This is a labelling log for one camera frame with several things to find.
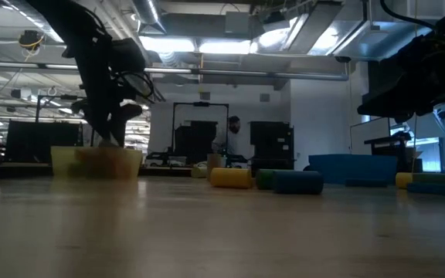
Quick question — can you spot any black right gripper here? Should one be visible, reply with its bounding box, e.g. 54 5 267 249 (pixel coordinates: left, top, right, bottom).
356 34 445 124

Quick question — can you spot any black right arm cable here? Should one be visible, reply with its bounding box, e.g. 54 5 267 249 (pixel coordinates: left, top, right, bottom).
379 0 437 31

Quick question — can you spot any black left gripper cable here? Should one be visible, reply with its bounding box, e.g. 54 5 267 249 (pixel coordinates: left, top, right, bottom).
114 70 157 104

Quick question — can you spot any background workbench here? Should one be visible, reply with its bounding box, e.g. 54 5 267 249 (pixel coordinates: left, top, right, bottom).
144 151 251 170

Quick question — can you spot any grey ventilation box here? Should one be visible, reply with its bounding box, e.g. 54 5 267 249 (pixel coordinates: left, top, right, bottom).
224 11 251 39

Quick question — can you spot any black panel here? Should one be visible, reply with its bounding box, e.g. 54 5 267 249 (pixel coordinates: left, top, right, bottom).
5 120 83 163

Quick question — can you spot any rectangular silver duct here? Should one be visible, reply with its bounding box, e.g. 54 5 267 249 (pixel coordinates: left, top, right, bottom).
251 0 411 63

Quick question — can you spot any ceiling light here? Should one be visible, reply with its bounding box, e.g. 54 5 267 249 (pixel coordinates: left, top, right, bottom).
139 36 253 56

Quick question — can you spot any translucent yellow bin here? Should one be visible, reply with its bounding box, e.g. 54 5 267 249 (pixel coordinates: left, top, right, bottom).
50 145 144 181

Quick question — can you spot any person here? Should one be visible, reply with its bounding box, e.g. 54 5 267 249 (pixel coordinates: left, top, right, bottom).
211 115 246 158

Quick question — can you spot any tall tan block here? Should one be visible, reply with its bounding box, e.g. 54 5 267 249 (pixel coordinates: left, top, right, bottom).
206 153 228 181

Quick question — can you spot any black equipment cabinet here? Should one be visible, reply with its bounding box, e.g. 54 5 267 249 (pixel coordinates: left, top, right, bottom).
250 120 295 171

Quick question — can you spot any blue bin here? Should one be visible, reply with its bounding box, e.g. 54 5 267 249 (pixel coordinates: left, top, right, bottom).
307 153 398 185

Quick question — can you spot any grey ceiling pipe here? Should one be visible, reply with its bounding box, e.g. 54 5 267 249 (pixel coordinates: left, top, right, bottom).
0 60 349 82

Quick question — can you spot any desk with black equipment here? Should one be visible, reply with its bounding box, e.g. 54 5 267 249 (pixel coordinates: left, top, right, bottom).
363 130 424 174

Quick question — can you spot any round silver ceiling duct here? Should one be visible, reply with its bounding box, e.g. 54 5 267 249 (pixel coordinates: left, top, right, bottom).
131 0 166 35
5 0 67 44

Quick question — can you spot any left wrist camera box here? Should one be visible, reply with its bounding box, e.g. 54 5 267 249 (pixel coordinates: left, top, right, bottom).
109 37 147 71

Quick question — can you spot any yellow hanging cord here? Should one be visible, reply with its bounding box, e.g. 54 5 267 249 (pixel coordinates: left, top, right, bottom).
411 115 420 174

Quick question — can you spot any yellow black cable reel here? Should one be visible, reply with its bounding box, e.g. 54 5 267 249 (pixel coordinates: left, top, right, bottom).
17 29 46 52

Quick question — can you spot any blue cylinder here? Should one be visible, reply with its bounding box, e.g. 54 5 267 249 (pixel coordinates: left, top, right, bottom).
272 170 324 195

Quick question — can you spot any yellow cylinder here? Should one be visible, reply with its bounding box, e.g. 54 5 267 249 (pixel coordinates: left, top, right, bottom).
190 165 209 179
209 167 254 190
395 171 414 190

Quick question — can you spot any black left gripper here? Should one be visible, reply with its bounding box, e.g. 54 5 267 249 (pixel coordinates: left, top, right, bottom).
70 69 144 149

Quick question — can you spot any white tilted board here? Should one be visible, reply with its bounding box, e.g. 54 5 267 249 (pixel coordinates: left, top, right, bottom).
401 111 445 141

